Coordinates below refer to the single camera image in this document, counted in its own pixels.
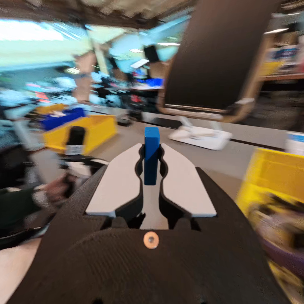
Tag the blue plastic bin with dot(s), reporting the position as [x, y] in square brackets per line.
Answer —
[61, 118]
[152, 82]

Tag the white knit shirt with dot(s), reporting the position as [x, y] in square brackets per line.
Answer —
[14, 266]

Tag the blue-white paper sheet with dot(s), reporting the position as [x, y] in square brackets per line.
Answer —
[295, 143]

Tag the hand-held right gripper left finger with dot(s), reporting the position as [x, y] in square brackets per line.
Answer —
[116, 185]

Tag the acrylic stand white base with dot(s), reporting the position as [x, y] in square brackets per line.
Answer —
[201, 139]

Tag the yellow plastic bin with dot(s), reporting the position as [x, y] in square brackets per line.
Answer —
[99, 133]
[273, 171]

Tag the grey desk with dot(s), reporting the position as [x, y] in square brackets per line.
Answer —
[225, 161]

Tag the dark green zip jacket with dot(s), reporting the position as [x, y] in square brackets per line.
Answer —
[14, 213]

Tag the flat black box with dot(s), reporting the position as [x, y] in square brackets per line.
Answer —
[123, 121]

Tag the blue wooden block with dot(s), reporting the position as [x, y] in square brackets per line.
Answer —
[151, 154]

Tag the person's left hand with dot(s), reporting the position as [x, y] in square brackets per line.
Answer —
[55, 190]

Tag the person's left forearm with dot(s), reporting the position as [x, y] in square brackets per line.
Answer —
[16, 206]

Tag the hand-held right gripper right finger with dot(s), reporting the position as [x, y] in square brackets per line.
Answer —
[187, 187]

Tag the wood-edged display panel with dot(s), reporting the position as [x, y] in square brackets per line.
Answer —
[213, 59]

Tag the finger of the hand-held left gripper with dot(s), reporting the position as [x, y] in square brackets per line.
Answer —
[79, 169]
[101, 162]

